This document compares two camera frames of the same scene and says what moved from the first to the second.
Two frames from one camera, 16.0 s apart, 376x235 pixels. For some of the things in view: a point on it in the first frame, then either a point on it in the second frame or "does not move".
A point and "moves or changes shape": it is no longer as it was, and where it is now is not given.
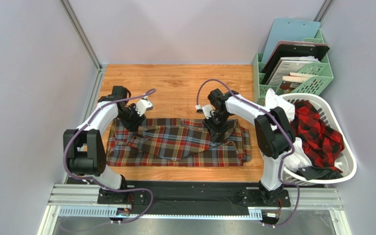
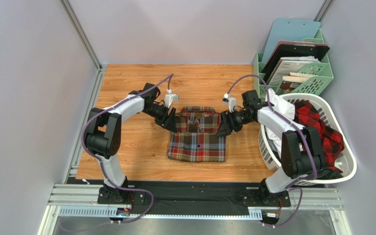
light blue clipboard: [288, 29] does not move
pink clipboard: [298, 43] does not move
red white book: [290, 83] does not move
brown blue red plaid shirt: [176, 142] moves or changes shape
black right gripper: [217, 130] to [227, 120]
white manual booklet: [288, 64] does not move
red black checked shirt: [321, 144] does not move
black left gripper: [134, 125] to [168, 122]
